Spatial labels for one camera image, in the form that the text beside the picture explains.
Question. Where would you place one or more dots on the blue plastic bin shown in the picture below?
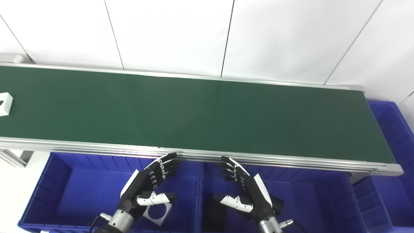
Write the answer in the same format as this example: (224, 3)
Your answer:
(397, 145)
(307, 200)
(81, 194)

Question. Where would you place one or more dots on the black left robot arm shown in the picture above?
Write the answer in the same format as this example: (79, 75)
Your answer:
(119, 220)

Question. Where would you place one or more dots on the white square part round hole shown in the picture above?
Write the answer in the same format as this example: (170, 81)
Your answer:
(167, 210)
(8, 106)

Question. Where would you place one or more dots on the green conveyor belt aluminium frame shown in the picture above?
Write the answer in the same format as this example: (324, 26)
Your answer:
(194, 113)

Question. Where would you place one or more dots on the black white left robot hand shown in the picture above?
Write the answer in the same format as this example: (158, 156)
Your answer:
(142, 184)

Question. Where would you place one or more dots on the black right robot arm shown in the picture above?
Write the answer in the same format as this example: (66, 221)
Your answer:
(268, 227)

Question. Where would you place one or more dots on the grey conveyor end housing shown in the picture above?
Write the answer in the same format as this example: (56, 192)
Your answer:
(14, 58)

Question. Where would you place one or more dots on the black part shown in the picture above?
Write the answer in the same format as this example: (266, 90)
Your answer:
(215, 216)

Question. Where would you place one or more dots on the aluminium conveyor leg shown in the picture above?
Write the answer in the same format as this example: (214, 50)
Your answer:
(13, 158)

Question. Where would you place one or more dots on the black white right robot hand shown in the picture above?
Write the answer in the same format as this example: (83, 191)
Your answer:
(258, 197)

